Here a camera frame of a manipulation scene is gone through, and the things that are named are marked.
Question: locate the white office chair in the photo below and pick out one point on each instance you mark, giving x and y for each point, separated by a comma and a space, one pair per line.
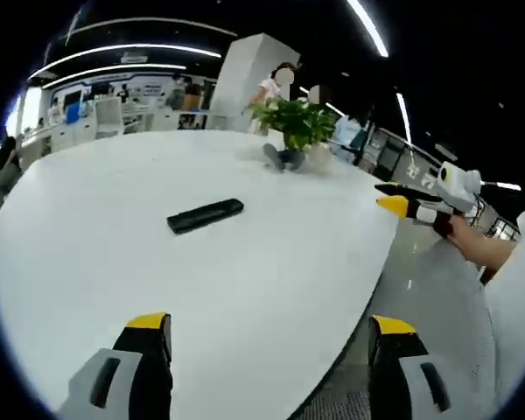
108, 118

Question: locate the white pillar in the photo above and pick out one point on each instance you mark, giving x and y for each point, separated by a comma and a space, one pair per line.
256, 79

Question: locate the grey plush toy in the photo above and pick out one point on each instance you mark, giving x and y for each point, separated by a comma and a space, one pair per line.
282, 158

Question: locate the green potted plant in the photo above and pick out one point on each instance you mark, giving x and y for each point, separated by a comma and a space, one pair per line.
298, 124

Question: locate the person's white shirt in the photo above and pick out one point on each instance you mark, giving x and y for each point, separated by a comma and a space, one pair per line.
514, 306

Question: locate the person's right hand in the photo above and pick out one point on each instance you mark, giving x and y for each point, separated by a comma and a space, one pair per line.
461, 229

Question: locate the black remote control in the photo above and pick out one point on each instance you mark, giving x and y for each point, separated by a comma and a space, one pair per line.
205, 216

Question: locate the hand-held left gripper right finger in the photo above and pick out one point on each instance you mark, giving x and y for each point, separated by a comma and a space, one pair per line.
402, 376

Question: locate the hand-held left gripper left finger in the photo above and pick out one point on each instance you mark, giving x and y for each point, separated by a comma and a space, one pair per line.
114, 376

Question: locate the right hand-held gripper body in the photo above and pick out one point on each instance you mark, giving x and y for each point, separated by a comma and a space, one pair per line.
457, 186

